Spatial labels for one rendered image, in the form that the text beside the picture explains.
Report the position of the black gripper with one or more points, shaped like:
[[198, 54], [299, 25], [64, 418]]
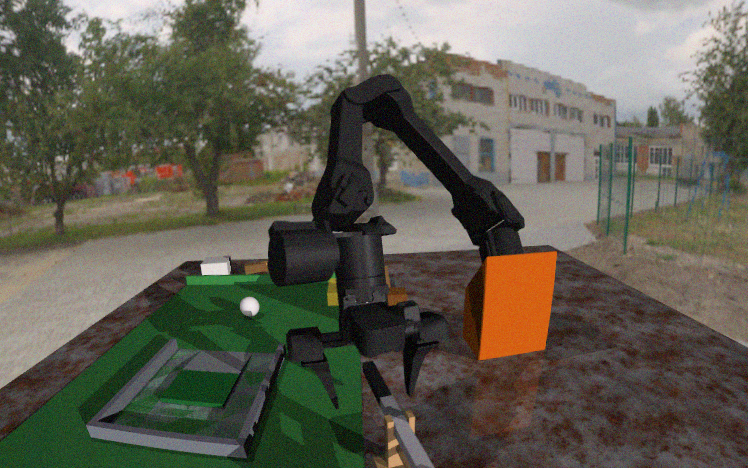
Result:
[[307, 344]]

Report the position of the yellow cube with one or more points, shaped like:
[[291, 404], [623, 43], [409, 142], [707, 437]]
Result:
[[332, 293]]

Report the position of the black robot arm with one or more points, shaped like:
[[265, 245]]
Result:
[[307, 251]]

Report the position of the green putting mat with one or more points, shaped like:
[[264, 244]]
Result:
[[300, 427]]

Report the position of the white golf ball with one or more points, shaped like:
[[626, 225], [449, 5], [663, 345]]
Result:
[[249, 306]]

